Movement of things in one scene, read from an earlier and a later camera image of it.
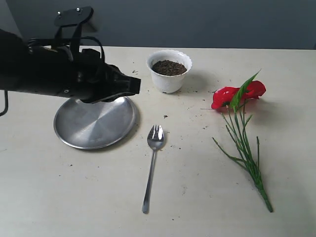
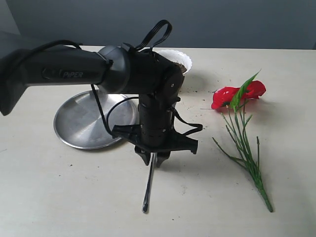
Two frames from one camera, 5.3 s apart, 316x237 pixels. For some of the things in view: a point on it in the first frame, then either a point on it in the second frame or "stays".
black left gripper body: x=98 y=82 -> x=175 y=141
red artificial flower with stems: x=231 y=101 stays
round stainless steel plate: x=95 y=126 stays
